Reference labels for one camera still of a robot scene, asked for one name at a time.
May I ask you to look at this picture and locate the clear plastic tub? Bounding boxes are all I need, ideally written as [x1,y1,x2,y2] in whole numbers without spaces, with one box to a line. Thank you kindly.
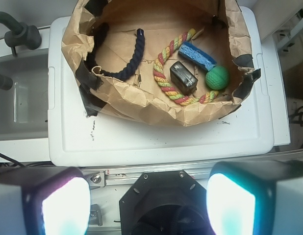
[0,49,48,141]

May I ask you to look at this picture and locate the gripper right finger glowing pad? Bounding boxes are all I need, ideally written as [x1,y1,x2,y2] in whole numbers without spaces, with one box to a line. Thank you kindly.
[206,160,303,235]

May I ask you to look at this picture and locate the multicolour twisted rope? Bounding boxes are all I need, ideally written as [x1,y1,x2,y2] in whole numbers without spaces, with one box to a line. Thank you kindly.
[153,28,220,106]

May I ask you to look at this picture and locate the black taped block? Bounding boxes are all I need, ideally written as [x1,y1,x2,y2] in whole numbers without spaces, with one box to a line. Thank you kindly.
[170,61,198,95]

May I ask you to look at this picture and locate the white plastic bin lid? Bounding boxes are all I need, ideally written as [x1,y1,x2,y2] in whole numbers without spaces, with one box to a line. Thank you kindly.
[48,17,274,167]

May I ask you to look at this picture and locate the blue sponge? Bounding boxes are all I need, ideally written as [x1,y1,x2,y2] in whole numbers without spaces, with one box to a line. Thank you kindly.
[178,42,217,71]

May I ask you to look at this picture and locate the black octagonal mount plate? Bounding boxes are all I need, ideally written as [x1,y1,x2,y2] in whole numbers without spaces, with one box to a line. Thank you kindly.
[119,170,214,235]

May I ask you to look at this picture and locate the dark blue rope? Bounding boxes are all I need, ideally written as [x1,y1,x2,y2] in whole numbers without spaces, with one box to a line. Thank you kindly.
[87,22,146,80]

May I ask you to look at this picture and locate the green ball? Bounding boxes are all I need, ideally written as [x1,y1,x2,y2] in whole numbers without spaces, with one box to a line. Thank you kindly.
[205,66,230,90]

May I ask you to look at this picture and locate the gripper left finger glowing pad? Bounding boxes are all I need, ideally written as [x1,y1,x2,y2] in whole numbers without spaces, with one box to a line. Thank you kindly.
[0,166,91,235]

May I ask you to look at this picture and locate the crumpled brown paper bag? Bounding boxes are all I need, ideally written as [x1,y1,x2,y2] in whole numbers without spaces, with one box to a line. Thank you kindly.
[62,0,260,126]

